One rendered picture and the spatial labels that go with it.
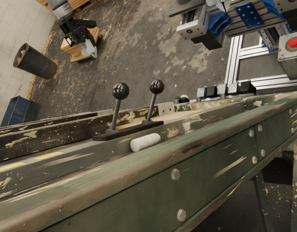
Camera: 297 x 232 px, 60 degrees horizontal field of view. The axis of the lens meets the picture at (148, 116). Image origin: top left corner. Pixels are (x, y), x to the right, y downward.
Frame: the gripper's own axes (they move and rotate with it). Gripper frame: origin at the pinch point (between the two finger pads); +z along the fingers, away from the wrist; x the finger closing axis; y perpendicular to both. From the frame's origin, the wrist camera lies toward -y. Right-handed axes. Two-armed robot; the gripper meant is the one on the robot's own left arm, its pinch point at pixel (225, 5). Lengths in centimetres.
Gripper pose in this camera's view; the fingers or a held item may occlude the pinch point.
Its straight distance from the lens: 80.0
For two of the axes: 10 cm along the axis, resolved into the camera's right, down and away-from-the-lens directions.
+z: 4.7, 7.6, 4.6
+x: 7.1, -0.1, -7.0
